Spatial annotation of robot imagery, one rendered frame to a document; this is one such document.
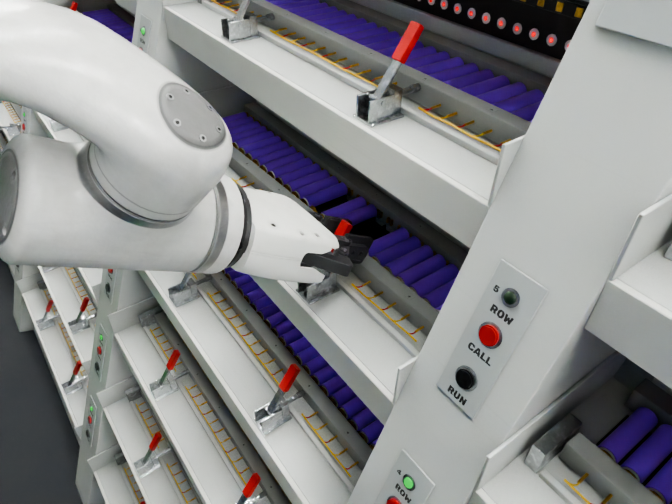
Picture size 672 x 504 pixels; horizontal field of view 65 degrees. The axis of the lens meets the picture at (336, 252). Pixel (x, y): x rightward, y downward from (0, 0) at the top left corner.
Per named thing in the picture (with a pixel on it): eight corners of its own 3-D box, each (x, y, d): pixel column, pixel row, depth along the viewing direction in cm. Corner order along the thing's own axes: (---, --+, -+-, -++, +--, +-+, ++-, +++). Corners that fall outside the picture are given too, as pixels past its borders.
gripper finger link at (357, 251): (313, 256, 52) (357, 260, 57) (331, 274, 50) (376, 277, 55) (326, 229, 51) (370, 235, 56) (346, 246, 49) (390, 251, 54)
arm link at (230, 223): (150, 235, 47) (181, 238, 49) (193, 293, 41) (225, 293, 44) (182, 149, 44) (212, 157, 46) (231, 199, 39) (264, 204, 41)
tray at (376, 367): (389, 432, 50) (399, 369, 44) (148, 162, 87) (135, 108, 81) (525, 338, 59) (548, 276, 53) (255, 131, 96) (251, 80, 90)
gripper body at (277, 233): (171, 231, 49) (267, 241, 57) (223, 295, 42) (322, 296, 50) (199, 157, 46) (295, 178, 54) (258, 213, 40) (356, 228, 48)
